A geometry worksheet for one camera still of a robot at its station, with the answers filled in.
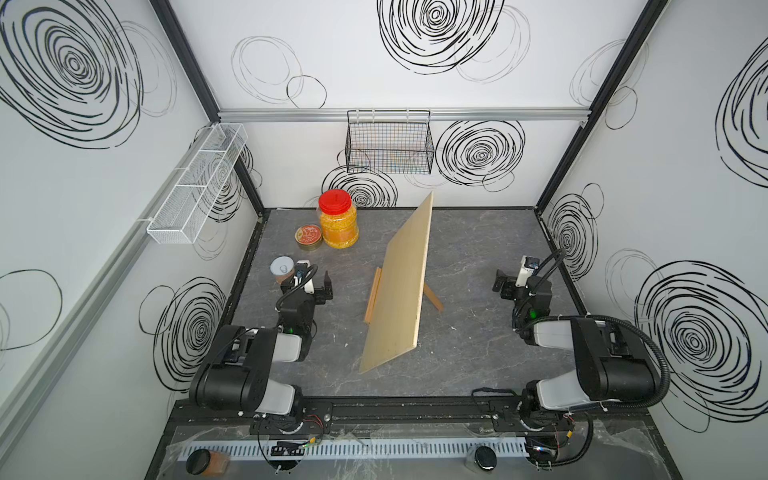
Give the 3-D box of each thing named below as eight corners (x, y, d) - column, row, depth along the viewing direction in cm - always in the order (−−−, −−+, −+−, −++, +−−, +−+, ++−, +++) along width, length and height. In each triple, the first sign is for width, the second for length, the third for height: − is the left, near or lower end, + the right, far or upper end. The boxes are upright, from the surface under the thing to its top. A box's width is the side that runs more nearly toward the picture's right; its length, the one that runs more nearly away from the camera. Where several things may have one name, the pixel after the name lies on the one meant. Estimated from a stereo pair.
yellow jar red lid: (325, 249, 109) (315, 212, 94) (329, 227, 116) (320, 189, 102) (357, 249, 109) (352, 212, 94) (359, 227, 116) (354, 189, 102)
